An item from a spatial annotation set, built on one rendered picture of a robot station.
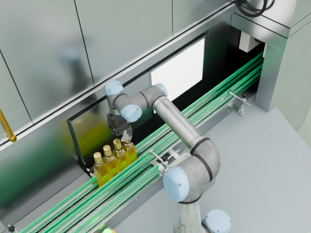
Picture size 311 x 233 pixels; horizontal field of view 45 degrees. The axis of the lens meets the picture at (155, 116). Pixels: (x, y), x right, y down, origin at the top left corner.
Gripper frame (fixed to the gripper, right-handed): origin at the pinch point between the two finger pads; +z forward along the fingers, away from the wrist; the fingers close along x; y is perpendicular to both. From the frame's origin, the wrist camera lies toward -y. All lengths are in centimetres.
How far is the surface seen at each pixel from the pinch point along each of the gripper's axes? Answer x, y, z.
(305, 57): 21, -125, 13
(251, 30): -1, -95, -12
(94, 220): 13.4, 33.8, 23.4
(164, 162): 14.9, -10.5, 18.3
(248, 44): -9, -107, 8
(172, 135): 3.8, -27.5, 20.5
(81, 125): -12.1, 15.6, -10.2
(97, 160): 1.4, 18.4, 0.9
